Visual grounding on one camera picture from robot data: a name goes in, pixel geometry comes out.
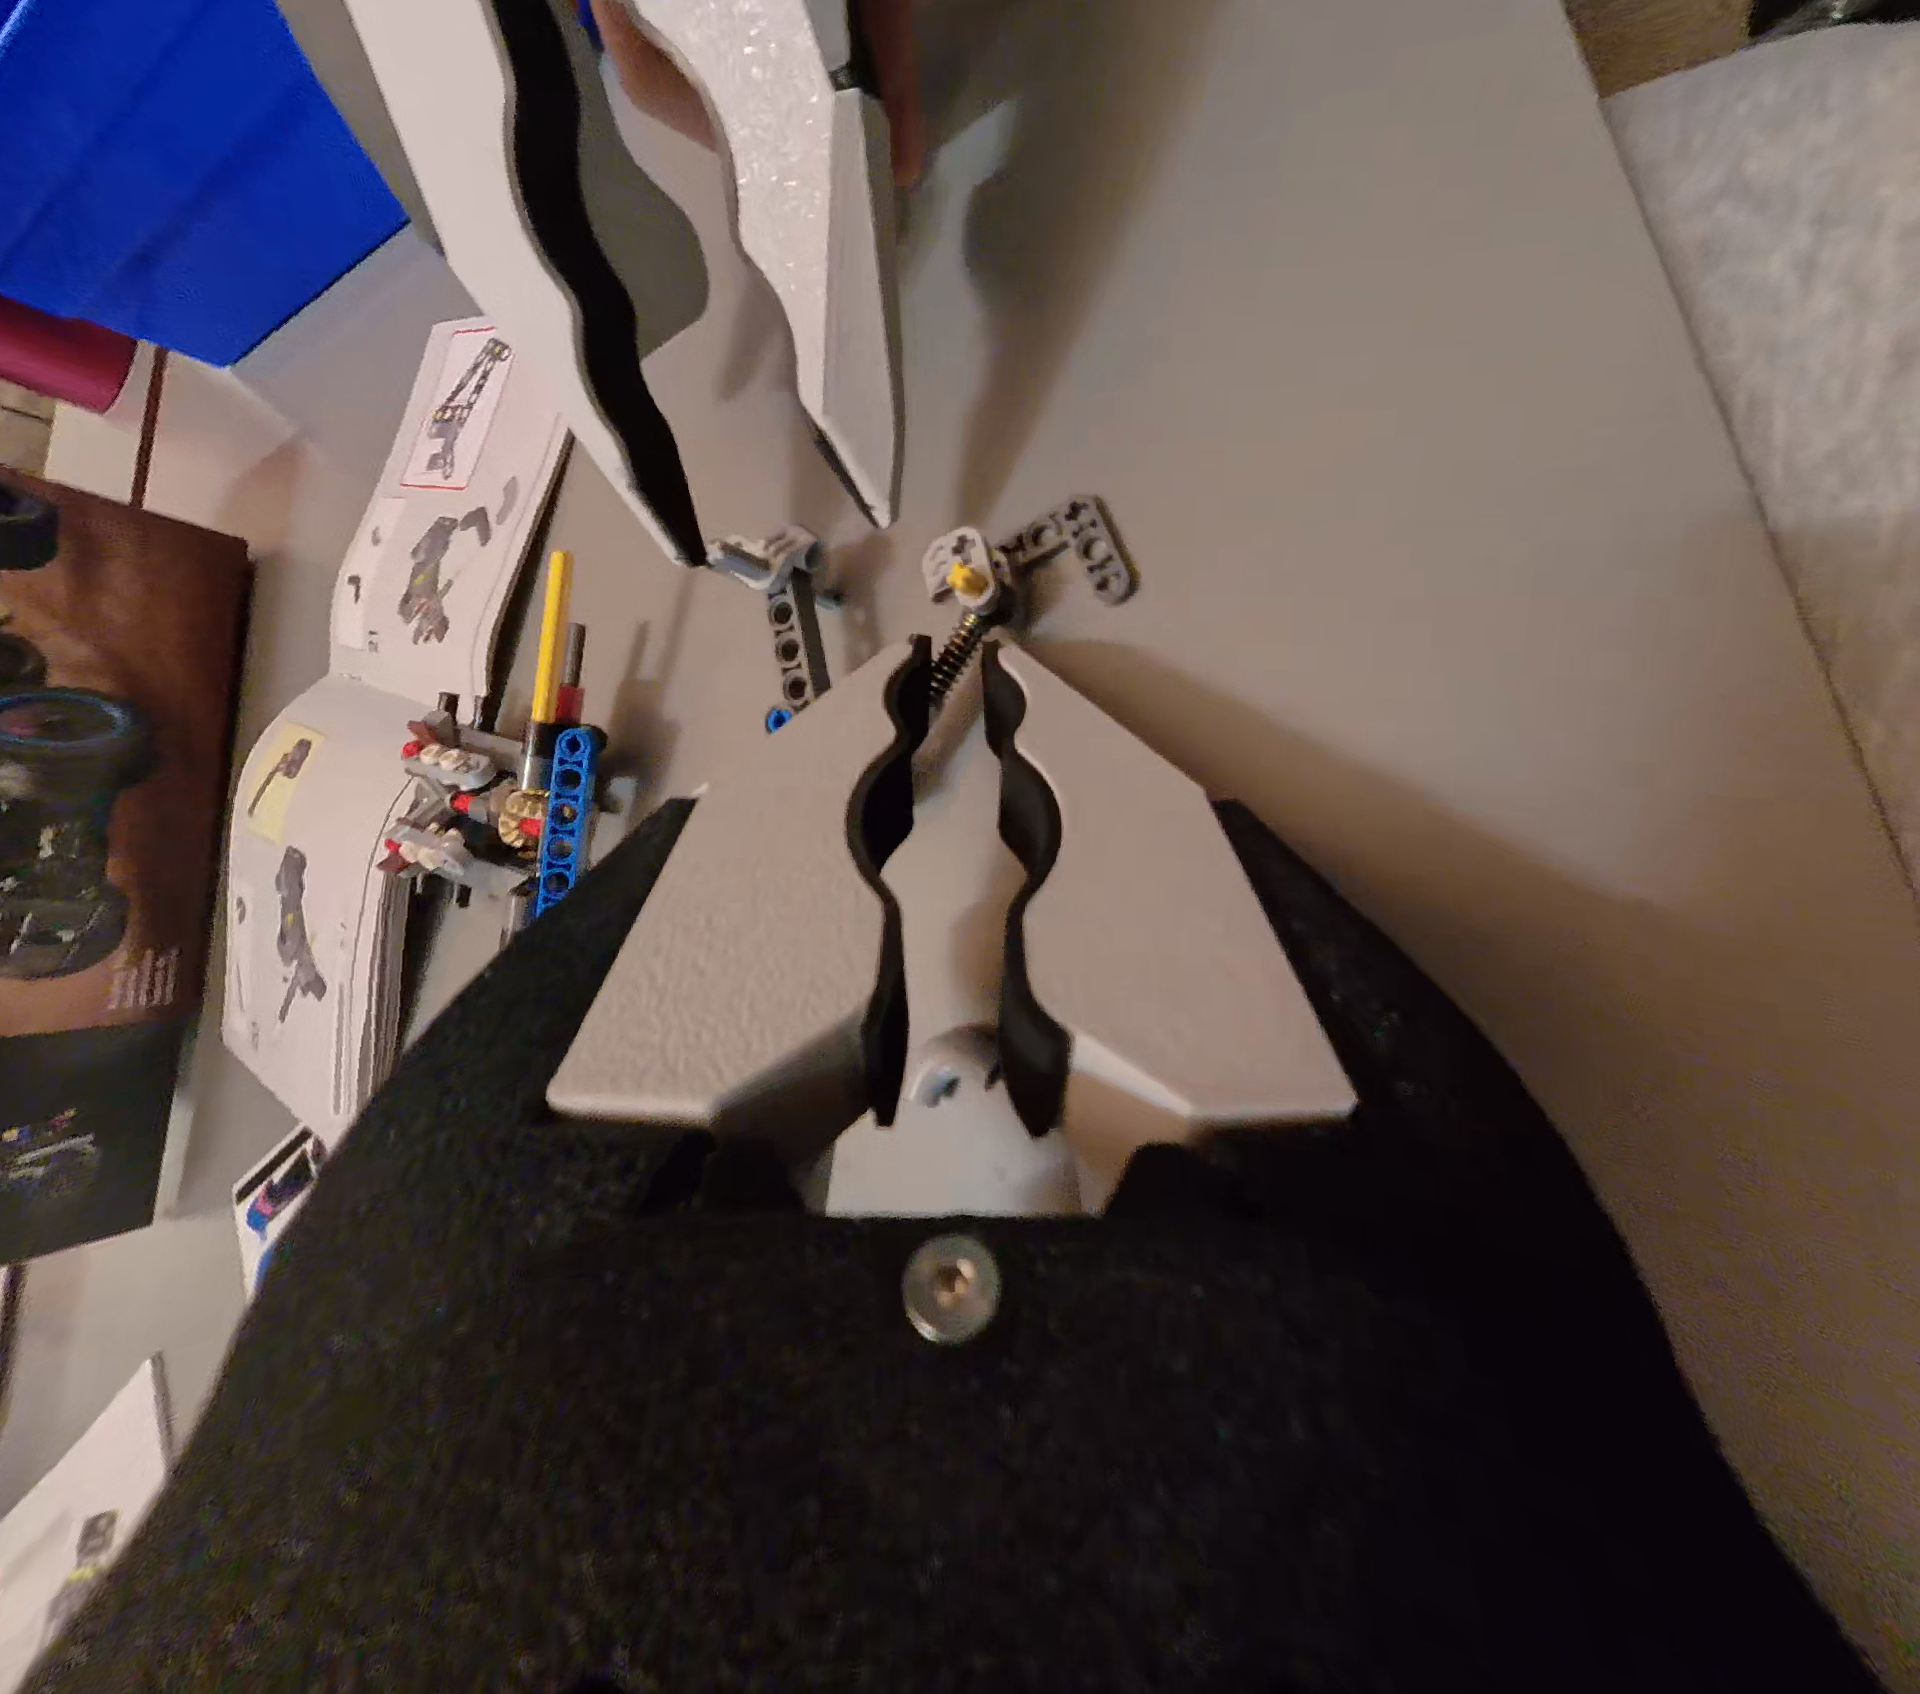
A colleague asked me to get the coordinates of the yellow lego axle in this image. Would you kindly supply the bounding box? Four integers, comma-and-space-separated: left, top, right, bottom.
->
528, 549, 576, 737

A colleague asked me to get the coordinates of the open lego instruction booklet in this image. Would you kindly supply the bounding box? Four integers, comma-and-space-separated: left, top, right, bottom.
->
223, 317, 581, 1112

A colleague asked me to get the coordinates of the blue plastic bin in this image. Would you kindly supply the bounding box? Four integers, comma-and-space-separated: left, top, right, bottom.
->
0, 0, 415, 368

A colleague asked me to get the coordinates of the blue and grey lego assembly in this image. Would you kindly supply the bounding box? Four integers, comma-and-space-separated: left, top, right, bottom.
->
383, 621, 621, 925

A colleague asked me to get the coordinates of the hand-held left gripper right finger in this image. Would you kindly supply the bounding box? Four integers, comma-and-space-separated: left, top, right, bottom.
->
979, 641, 1360, 1139

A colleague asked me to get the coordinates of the maroon cylinder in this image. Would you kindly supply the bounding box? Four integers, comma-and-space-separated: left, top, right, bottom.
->
0, 296, 140, 415

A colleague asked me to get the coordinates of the grey lego connector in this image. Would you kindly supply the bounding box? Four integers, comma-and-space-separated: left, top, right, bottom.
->
705, 524, 825, 594

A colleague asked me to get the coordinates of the grey lego shock absorber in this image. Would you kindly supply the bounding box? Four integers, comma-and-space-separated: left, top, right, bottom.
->
923, 524, 1030, 714

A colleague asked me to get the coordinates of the grey angled technic beam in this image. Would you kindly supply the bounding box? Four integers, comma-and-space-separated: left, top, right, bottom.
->
1009, 495, 1140, 609

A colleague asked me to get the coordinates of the lego sticker sheet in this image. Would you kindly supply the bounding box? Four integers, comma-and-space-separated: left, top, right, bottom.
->
233, 1124, 330, 1292

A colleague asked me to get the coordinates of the lego set box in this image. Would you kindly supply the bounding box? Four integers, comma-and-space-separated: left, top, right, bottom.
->
0, 467, 254, 1263

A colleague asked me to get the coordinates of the grey upholstered seat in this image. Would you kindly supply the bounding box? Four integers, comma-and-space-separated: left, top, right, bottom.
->
1596, 21, 1920, 895

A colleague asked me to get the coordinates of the person's right hand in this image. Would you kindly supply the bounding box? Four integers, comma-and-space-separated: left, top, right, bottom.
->
862, 0, 928, 194

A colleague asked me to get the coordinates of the white printed paper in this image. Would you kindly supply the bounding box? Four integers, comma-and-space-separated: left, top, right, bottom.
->
0, 1357, 175, 1666

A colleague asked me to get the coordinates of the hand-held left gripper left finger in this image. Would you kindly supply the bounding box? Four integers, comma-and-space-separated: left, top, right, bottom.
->
547, 636, 936, 1134

